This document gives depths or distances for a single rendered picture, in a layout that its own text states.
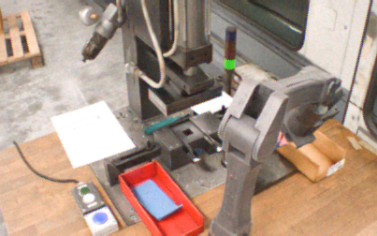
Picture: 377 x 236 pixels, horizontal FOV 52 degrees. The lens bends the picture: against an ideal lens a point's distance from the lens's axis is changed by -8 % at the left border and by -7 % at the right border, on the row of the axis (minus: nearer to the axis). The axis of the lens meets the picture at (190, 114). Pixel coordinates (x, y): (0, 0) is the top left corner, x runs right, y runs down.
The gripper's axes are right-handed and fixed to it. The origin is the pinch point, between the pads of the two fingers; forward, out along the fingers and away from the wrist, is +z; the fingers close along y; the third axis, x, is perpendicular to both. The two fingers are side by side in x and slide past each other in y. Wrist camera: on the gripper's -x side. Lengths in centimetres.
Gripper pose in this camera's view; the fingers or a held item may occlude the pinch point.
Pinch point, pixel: (282, 142)
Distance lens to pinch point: 110.5
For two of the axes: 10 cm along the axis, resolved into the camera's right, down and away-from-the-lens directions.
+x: -8.6, 2.7, -4.3
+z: -2.5, 5.1, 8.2
